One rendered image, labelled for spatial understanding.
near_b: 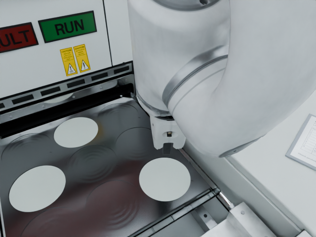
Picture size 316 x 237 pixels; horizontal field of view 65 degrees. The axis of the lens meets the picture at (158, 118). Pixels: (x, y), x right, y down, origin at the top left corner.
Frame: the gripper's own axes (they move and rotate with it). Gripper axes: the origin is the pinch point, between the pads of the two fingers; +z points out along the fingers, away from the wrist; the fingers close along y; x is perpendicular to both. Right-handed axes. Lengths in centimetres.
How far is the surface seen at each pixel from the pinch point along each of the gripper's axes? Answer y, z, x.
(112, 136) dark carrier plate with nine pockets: 3.7, 10.5, 10.8
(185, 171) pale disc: -6.4, 5.9, -4.4
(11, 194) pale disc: -8.6, 4.8, 28.4
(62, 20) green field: 25.1, -3.3, 19.4
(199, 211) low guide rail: -14.0, 7.8, -6.5
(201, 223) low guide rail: -16.0, 8.2, -6.8
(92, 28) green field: 26.4, 0.5, 13.9
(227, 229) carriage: -17.3, 3.0, -10.0
